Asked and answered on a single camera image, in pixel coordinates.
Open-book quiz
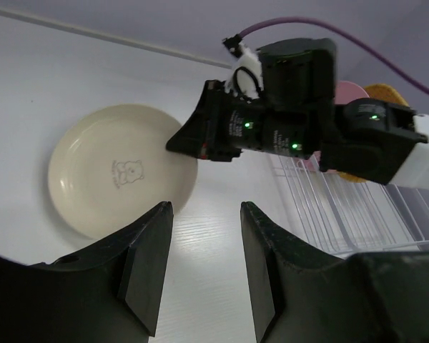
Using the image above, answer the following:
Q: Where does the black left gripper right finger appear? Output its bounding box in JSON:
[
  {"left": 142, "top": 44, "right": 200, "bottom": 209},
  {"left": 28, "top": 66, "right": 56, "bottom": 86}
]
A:
[{"left": 240, "top": 202, "right": 429, "bottom": 342}]

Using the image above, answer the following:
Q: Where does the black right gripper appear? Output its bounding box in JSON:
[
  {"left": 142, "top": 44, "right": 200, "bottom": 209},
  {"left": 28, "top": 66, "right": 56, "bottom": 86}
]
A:
[{"left": 165, "top": 39, "right": 338, "bottom": 161}]

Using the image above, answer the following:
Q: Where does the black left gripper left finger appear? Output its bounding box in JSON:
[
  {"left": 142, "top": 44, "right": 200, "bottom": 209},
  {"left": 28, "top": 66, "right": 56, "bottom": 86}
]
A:
[{"left": 0, "top": 202, "right": 173, "bottom": 342}]

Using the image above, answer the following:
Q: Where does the cream plate with bear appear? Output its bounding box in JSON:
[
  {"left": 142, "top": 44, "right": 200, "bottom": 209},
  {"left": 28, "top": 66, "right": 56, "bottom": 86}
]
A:
[{"left": 48, "top": 104, "right": 198, "bottom": 239}]

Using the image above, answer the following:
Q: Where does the pink round plate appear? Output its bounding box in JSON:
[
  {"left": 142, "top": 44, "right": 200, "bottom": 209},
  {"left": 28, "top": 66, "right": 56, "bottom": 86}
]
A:
[{"left": 305, "top": 81, "right": 370, "bottom": 175}]

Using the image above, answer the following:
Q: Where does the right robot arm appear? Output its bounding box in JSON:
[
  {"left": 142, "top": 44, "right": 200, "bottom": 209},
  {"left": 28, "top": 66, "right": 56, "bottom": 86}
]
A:
[{"left": 166, "top": 38, "right": 429, "bottom": 189}]

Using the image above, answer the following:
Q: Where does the square woven orange tray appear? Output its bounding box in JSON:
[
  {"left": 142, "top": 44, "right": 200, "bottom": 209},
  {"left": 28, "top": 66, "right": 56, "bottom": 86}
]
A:
[{"left": 337, "top": 83, "right": 410, "bottom": 185}]

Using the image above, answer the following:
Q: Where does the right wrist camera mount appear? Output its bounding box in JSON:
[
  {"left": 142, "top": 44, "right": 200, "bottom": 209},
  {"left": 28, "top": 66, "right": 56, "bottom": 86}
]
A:
[{"left": 222, "top": 34, "right": 264, "bottom": 104}]

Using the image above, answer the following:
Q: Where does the white wire dish rack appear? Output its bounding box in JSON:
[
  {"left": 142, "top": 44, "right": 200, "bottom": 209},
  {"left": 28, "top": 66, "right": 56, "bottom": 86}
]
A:
[{"left": 267, "top": 156, "right": 429, "bottom": 257}]

